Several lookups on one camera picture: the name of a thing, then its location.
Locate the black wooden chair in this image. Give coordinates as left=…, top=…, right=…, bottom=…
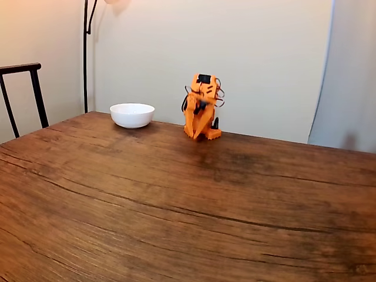
left=0, top=62, right=50, bottom=139

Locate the black cable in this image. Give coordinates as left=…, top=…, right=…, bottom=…
left=179, top=93, right=190, bottom=113

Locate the pale curtain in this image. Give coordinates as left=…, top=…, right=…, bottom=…
left=307, top=0, right=376, bottom=154

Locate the black floor lamp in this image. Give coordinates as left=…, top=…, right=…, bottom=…
left=83, top=0, right=132, bottom=114

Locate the white bowl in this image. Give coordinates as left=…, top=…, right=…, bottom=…
left=109, top=102, right=156, bottom=129

